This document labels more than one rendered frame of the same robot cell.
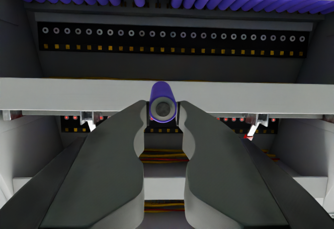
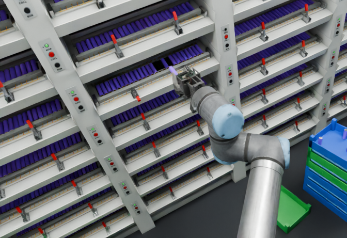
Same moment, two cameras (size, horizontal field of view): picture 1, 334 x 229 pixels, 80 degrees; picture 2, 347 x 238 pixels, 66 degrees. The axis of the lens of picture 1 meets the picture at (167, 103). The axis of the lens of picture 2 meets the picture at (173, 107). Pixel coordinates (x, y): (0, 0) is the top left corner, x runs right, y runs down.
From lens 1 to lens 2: 0.99 m
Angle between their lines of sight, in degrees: 68
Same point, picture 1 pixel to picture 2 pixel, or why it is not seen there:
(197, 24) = not seen: hidden behind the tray
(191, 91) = (149, 54)
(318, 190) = (60, 29)
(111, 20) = not seen: hidden behind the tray
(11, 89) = (202, 33)
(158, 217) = not seen: outside the picture
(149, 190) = not seen: outside the picture
